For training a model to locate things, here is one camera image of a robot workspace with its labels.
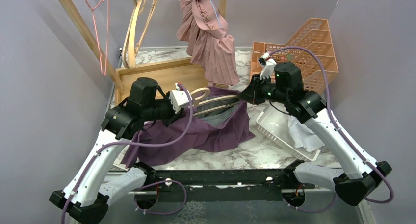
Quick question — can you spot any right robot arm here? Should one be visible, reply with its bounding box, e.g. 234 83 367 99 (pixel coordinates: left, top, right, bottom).
238 62 392 206

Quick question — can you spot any pink pleated skirt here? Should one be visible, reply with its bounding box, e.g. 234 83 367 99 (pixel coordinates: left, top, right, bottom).
177 0 240 85

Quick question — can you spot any white laundry basket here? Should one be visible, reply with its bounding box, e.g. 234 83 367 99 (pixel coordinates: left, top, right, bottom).
256 103 321 162

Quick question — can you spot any white garment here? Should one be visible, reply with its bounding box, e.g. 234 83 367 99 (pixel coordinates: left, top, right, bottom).
288 116 324 152

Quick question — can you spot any blue wire hanger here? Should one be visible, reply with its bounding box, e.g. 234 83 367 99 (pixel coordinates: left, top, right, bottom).
209 0 222 28

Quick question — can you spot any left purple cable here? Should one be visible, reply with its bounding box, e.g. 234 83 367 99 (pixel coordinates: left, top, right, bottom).
60 83 195 224

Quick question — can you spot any wooden hanger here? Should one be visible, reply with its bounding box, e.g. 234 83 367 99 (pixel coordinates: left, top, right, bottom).
122 0 163 69
191 87 241 119

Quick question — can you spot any wooden clothes rack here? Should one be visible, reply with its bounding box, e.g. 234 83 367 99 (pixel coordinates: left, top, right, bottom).
58 0 208 103

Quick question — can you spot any pink wire hanger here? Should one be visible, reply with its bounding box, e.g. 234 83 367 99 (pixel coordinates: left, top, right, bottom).
78 0 110 76

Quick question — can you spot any purple garment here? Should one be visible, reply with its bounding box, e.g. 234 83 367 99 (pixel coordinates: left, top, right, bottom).
120 100 255 168

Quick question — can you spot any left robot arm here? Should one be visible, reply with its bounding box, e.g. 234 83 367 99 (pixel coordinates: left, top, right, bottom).
50 77 193 224

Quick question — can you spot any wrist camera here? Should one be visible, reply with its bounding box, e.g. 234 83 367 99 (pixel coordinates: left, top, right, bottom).
169 82 192 114
258 53 277 80

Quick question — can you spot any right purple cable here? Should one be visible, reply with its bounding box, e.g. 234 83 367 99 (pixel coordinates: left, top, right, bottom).
269 46 395 214

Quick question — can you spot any purple cable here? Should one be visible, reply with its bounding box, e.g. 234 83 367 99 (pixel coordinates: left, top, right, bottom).
269 46 395 214
60 83 195 224

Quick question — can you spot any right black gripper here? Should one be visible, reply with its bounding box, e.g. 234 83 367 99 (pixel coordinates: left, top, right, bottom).
238 73 289 105

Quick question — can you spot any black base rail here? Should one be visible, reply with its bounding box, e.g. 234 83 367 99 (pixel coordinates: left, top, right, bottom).
134 162 315 208

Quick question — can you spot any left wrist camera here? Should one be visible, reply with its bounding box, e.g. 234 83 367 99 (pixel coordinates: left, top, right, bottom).
169 82 192 114

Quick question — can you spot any orange plastic file organizer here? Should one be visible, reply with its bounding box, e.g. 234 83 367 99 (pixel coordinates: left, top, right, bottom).
250 18 338 94

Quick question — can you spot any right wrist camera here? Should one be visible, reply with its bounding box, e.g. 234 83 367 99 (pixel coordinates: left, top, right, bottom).
258 53 277 80

